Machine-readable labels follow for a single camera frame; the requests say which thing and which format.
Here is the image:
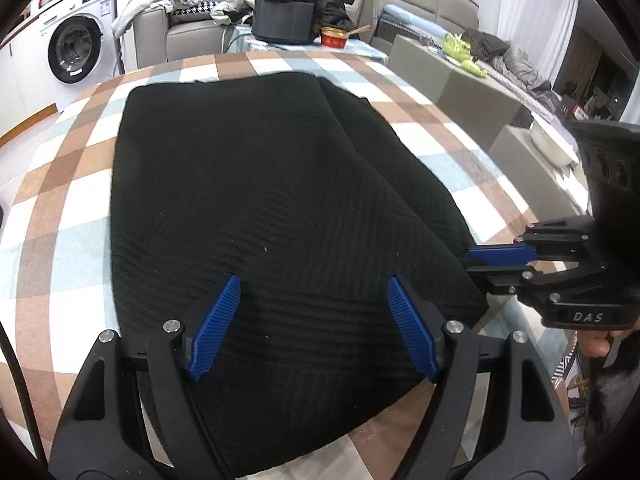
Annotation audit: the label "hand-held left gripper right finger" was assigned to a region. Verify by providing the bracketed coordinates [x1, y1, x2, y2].
[386, 275, 576, 480]

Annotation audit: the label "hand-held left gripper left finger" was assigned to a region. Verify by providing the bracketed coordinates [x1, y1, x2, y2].
[47, 274, 242, 480]

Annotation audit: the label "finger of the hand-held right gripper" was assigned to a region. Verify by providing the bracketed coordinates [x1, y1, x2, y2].
[470, 261, 621, 311]
[462, 215, 600, 267]

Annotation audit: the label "black knit sweater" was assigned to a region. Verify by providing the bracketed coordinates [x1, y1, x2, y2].
[110, 72, 491, 466]

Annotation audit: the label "person's right forearm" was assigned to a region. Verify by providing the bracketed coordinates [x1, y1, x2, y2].
[582, 352, 640, 466]

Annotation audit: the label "dark grey clothes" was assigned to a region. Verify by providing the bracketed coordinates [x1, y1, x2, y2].
[460, 27, 512, 62]

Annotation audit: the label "grey and white clothes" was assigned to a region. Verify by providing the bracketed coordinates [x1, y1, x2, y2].
[114, 0, 251, 37]

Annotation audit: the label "person's right hand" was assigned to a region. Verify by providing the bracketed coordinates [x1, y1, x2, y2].
[577, 329, 623, 357]

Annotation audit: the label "brown checkered tablecloth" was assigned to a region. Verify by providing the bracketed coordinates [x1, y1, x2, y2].
[0, 50, 596, 480]

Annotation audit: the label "white curtain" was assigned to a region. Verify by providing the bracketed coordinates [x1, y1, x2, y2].
[495, 0, 582, 86]

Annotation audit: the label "teal checkered tablecloth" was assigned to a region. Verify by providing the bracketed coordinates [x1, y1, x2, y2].
[225, 25, 388, 67]

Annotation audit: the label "blue pillow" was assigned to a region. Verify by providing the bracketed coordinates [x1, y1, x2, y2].
[382, 4, 427, 24]

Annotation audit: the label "red and yellow bowl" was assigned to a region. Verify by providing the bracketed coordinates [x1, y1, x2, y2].
[320, 26, 350, 49]

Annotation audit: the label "grey sofa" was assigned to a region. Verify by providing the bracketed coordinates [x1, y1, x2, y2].
[112, 0, 381, 77]

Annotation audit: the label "white kitchen counter cabinet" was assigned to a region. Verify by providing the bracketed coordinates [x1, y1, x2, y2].
[0, 22, 57, 137]

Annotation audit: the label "houndstooth pillow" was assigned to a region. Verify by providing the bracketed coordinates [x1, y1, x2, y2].
[172, 1, 222, 24]

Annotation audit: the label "white washing machine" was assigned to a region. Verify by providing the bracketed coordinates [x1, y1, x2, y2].
[39, 0, 125, 111]

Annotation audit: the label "black cable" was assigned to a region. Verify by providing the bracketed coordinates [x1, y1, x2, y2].
[0, 320, 40, 461]

